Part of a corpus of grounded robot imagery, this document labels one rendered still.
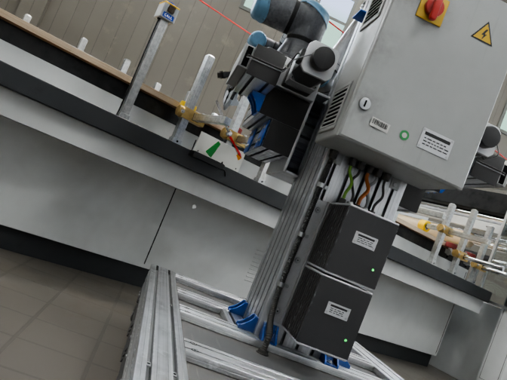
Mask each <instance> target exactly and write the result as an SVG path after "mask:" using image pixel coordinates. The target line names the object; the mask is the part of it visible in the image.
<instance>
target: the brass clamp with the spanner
mask: <svg viewBox="0 0 507 380"><path fill-rule="evenodd" d="M229 131H231V132H232V139H233V141H234V142H235V144H236V145H237V146H238V147H240V148H244V149H245V144H241V143H239V142H236V140H237V138H238V136H242V135H241V134H240V133H237V132H235V131H233V130H231V129H229ZM226 132H227V130H226V128H225V127H224V128H223V129H222V130H221V131H220V136H221V137H222V138H223V139H227V140H229V141H231V139H230V138H229V137H228V136H227V135H226Z"/></svg>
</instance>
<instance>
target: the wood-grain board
mask: <svg viewBox="0 0 507 380"><path fill-rule="evenodd" d="M0 19H2V20H4V21H6V22H8V23H10V24H12V25H14V26H16V27H17V28H19V29H22V30H23V31H25V32H28V33H29V34H31V35H34V36H35V37H37V38H40V39H41V40H42V41H45V42H47V43H48V44H51V45H53V46H54V47H56V48H59V49H61V50H62V51H65V52H66V53H68V54H70V55H72V56H74V57H76V58H78V59H80V60H82V61H84V62H86V63H88V64H89V65H91V66H93V67H95V68H97V69H99V70H101V71H103V72H105V73H107V74H109V75H111V76H112V77H114V78H117V79H118V80H120V81H123V82H124V83H126V84H129V85H130V82H131V80H132V77H130V76H129V75H127V74H125V73H123V72H121V71H119V70H117V69H115V68H114V67H112V66H110V65H108V64H106V63H104V62H102V61H100V60H98V59H97V58H95V57H92V56H91V55H89V54H86V53H85V52H84V51H81V50H79V49H78V48H76V47H73V46H72V45H70V44H68V43H66V42H64V41H62V40H60V39H59V38H57V37H55V36H53V35H51V34H49V33H47V32H45V31H44V30H42V29H40V28H38V27H36V26H33V25H32V24H30V23H28V22H26V21H25V20H22V19H20V18H19V17H16V16H15V15H13V14H11V13H9V12H7V11H5V10H3V9H2V8H0ZM140 91H142V92H144V93H146V94H148V95H150V96H151V97H154V98H156V99H157V100H160V101H161V102H163V103H165V104H167V105H169V106H171V107H173V108H175V109H176V108H177V107H178V105H179V104H180V102H178V101H176V100H174V99H172V98H170V97H169V96H167V95H165V94H163V93H161V92H159V91H157V90H156V89H154V88H152V87H150V86H148V85H146V84H144V83H142V86H141V88H140ZM206 125H208V126H209V127H212V128H213V129H215V130H218V131H219V132H220V131H221V130H222V129H223V128H224V127H225V126H224V125H218V124H206ZM395 222H396V223H398V224H399V225H402V226H404V227H405V228H408V229H410V230H411V231H414V232H416V233H417V234H420V235H422V236H423V237H425V238H427V239H429V240H431V241H433V242H435V239H436V237H435V236H433V235H431V234H429V233H427V232H425V231H423V230H422V229H420V228H417V227H416V226H414V225H411V224H410V223H409V222H406V221H404V220H403V219H400V218H398V217H397V219H396V221H395Z"/></svg>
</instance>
